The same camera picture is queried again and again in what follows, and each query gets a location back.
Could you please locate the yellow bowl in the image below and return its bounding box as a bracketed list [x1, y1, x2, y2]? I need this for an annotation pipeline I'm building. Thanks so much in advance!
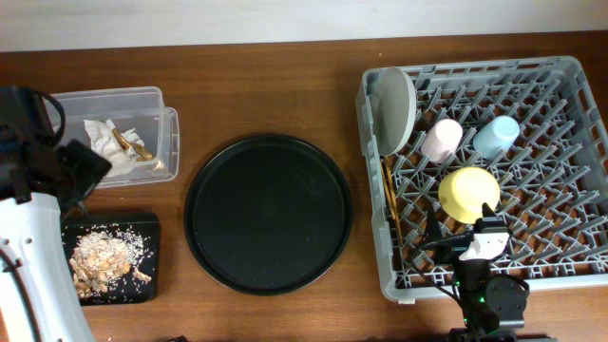
[438, 167, 501, 224]

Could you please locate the white paper napkin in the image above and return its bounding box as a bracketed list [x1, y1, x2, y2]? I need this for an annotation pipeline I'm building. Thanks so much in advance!
[84, 120, 139, 178]

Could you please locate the gold snack wrapper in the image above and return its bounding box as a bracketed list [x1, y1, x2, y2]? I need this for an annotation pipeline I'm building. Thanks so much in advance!
[111, 128, 155, 162]

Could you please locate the blue cup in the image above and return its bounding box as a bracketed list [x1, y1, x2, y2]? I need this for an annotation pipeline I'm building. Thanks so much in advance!
[473, 116, 520, 160]

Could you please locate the pink cup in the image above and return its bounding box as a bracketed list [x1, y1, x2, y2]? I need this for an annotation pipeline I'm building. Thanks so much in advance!
[420, 119, 463, 163]

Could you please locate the food scraps and rice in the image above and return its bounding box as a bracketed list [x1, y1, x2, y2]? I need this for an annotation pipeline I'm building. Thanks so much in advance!
[66, 222, 156, 300]

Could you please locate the grey plate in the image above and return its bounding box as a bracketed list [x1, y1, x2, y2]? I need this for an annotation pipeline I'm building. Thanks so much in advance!
[370, 67, 416, 156]

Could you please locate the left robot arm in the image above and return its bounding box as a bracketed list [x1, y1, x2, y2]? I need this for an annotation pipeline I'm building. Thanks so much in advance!
[1, 85, 111, 341]

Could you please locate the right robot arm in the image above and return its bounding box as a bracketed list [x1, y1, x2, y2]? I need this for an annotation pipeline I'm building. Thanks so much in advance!
[418, 203, 530, 342]

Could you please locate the clear plastic waste bin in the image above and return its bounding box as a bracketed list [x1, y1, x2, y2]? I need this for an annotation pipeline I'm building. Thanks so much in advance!
[53, 86, 180, 189]

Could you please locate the grey dishwasher rack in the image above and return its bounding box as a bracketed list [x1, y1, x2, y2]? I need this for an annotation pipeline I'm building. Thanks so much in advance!
[355, 56, 607, 304]

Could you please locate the black rectangular tray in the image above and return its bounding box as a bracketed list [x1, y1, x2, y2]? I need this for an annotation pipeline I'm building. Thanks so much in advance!
[60, 213, 162, 307]

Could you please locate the round black serving tray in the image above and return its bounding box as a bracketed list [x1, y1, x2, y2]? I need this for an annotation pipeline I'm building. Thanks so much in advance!
[183, 135, 353, 296]

